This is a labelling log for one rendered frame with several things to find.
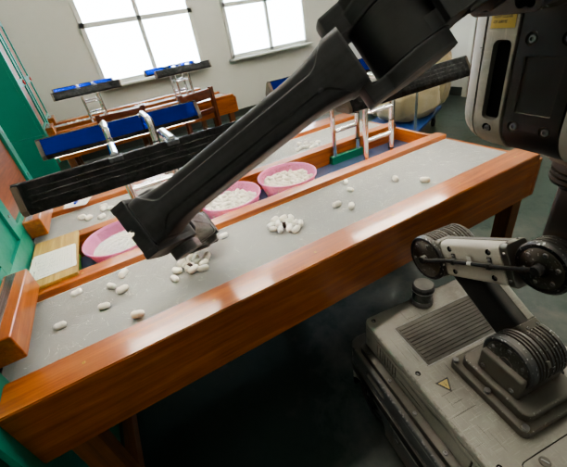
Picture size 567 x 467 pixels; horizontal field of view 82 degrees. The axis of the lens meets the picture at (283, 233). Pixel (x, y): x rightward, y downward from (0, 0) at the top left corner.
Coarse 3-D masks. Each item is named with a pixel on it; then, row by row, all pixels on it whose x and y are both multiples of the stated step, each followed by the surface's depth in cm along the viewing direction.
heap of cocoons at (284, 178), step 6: (276, 174) 155; (282, 174) 152; (288, 174) 153; (294, 174) 154; (300, 174) 151; (306, 174) 148; (312, 174) 148; (264, 180) 150; (270, 180) 152; (276, 180) 149; (282, 180) 149; (288, 180) 149; (294, 180) 146; (300, 180) 144
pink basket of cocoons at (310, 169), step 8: (272, 168) 156; (288, 168) 157; (296, 168) 156; (304, 168) 154; (312, 168) 149; (264, 176) 153; (312, 176) 139; (264, 184) 139; (296, 184) 135; (272, 192) 140; (280, 192) 138
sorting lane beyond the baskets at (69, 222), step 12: (360, 120) 207; (324, 132) 199; (348, 132) 192; (360, 132) 188; (288, 144) 190; (324, 144) 180; (276, 156) 176; (288, 156) 173; (96, 204) 158; (108, 204) 156; (60, 216) 152; (72, 216) 150; (96, 216) 146; (108, 216) 144; (60, 228) 141; (72, 228) 139
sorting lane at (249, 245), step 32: (416, 160) 143; (448, 160) 138; (480, 160) 134; (320, 192) 132; (352, 192) 128; (384, 192) 124; (416, 192) 120; (256, 224) 118; (320, 224) 112; (224, 256) 105; (256, 256) 102; (96, 288) 101; (160, 288) 96; (192, 288) 94; (64, 320) 91; (96, 320) 89; (128, 320) 87; (32, 352) 82; (64, 352) 81
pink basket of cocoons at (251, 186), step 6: (240, 186) 147; (252, 186) 144; (258, 186) 139; (258, 192) 134; (246, 204) 127; (204, 210) 131; (210, 210) 127; (216, 210) 126; (222, 210) 125; (228, 210) 125; (210, 216) 131; (216, 216) 129
